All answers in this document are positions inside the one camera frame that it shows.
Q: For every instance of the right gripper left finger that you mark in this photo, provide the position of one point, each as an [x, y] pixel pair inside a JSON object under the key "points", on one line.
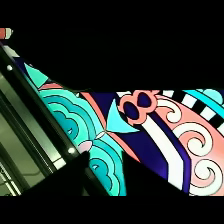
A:
{"points": [[63, 180]]}

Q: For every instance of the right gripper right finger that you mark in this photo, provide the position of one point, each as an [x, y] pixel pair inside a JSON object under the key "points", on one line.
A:
{"points": [[150, 181]]}

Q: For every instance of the black garment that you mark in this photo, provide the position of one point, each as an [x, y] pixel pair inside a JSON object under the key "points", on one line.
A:
{"points": [[120, 56]]}

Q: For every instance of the silver frame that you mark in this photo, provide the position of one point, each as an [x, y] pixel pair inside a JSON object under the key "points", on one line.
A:
{"points": [[20, 140]]}

